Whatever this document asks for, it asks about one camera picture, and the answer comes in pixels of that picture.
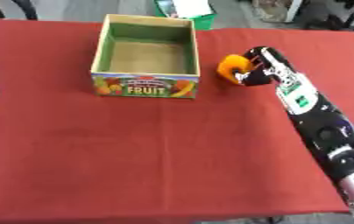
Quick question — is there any green bin with white sheet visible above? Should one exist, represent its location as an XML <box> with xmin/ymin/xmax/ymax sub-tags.
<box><xmin>152</xmin><ymin>0</ymin><xmax>219</xmax><ymax>31</ymax></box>

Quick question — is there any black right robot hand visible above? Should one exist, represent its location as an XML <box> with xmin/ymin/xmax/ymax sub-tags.
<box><xmin>233</xmin><ymin>45</ymin><xmax>295</xmax><ymax>88</ymax></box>

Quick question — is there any black chair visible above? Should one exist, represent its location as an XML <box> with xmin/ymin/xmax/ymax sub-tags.
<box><xmin>302</xmin><ymin>0</ymin><xmax>354</xmax><ymax>38</ymax></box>

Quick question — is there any orange toy fruit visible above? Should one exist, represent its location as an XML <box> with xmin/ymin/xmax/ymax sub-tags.
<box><xmin>215</xmin><ymin>53</ymin><xmax>256</xmax><ymax>86</ymax></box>

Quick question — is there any person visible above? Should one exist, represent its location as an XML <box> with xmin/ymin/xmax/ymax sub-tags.
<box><xmin>0</xmin><ymin>0</ymin><xmax>39</xmax><ymax>21</ymax></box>

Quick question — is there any tan cardboard box green inside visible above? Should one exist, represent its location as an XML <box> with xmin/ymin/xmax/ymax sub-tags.
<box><xmin>89</xmin><ymin>13</ymin><xmax>202</xmax><ymax>99</ymax></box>

